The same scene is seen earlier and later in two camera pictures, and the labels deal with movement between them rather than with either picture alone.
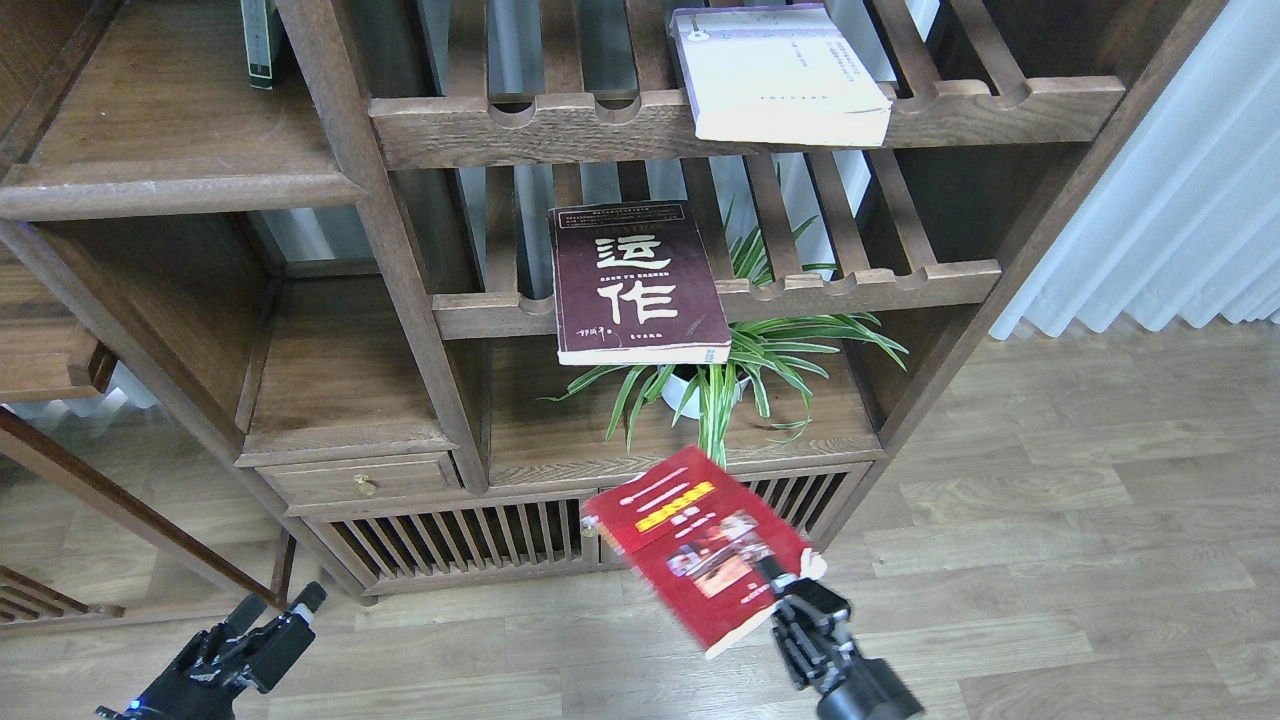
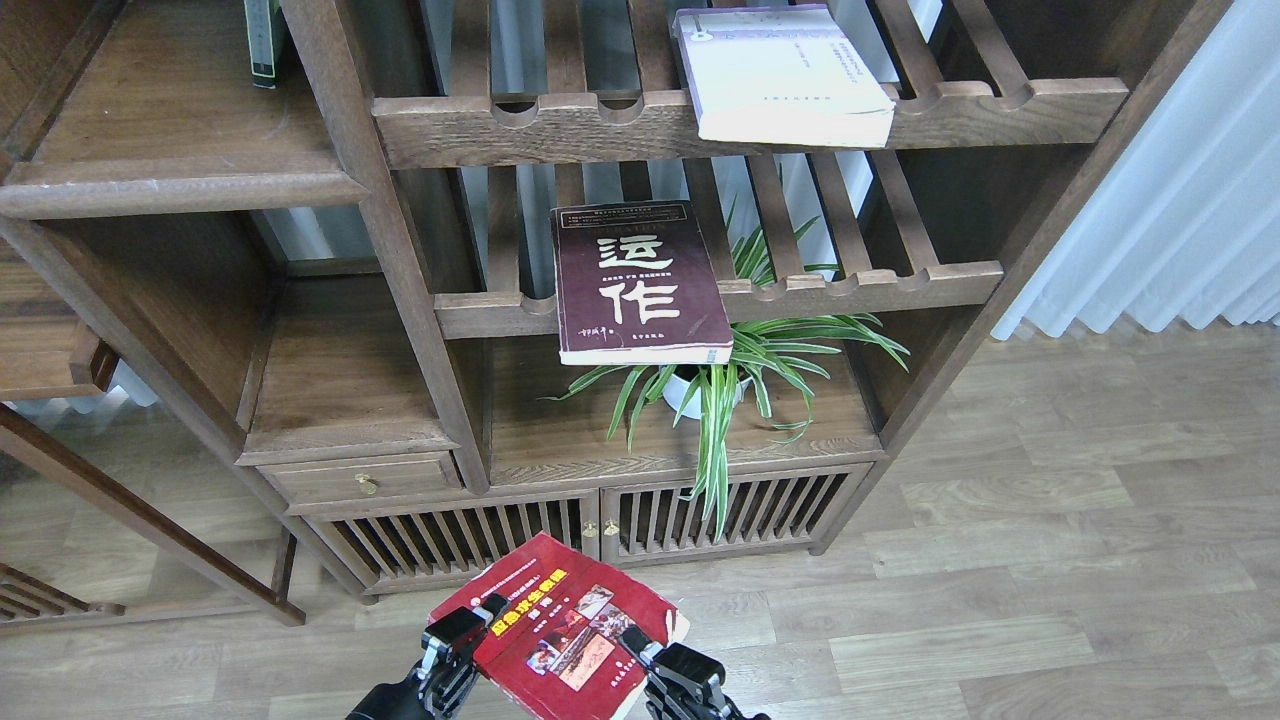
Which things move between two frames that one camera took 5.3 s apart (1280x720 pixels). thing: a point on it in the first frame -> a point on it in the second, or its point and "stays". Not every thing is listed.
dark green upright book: (257, 43) stays
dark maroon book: (635, 284) stays
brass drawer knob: (365, 484) stays
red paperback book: (690, 535) -> (555, 652)
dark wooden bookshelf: (400, 283) stays
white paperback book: (778, 74) stays
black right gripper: (819, 653) -> (682, 684)
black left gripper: (219, 665) -> (449, 667)
